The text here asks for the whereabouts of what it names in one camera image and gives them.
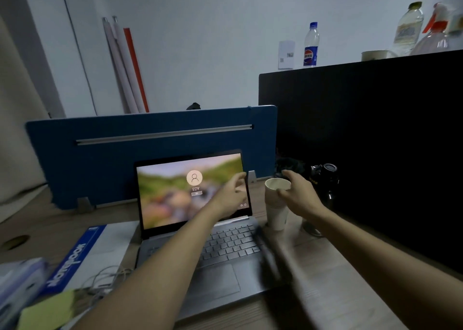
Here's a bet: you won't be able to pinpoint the white paper cup stack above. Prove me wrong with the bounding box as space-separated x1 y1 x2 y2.
264 177 292 208
267 205 290 232

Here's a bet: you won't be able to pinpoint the yellow sticky note pad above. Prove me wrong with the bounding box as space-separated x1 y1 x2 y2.
16 290 77 330

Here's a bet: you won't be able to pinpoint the black partition panel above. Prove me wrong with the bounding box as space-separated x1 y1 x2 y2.
258 49 463 275

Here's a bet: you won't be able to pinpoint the white wired earphones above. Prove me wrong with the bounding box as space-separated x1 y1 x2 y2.
59 264 133 319

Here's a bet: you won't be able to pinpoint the spray bottle with red trigger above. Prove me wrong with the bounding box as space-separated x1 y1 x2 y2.
410 2 463 56

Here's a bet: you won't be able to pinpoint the pale bowl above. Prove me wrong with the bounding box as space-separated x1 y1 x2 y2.
361 49 398 62

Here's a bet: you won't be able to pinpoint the purple wet wipes pack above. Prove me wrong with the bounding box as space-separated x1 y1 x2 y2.
0 257 50 329

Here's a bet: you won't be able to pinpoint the white rolled tube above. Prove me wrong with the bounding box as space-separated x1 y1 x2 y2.
102 17 140 114
112 15 147 114

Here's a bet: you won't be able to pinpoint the dark translucent water bottle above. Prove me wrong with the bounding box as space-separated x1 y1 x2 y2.
302 163 340 237

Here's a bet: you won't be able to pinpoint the person's right hand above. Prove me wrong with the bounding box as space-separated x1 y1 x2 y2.
276 169 326 220

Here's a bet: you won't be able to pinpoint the red rolled tube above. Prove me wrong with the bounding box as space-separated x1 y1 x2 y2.
123 28 150 113

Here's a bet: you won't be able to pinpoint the blue desk divider panel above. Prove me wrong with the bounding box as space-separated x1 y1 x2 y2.
25 104 278 211

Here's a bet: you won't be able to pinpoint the person's left hand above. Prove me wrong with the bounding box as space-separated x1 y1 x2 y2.
213 171 250 218

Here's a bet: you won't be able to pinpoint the person's right forearm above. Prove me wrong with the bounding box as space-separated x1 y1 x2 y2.
311 207 463 330

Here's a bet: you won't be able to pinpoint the silver laptop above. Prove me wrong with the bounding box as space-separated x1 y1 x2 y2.
134 149 290 321

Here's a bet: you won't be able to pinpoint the person's left forearm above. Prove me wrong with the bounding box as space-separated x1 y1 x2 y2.
72 207 232 330

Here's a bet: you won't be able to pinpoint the beige curtain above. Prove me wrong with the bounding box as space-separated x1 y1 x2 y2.
0 15 50 224

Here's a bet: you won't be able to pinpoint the blue and white notebook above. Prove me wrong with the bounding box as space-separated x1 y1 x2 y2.
41 220 140 295

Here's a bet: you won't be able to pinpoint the clear bottle with blue label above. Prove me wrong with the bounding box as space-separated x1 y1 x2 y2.
303 22 321 68

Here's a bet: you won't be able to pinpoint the clear oil bottle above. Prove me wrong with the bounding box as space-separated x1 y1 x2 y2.
392 1 424 57

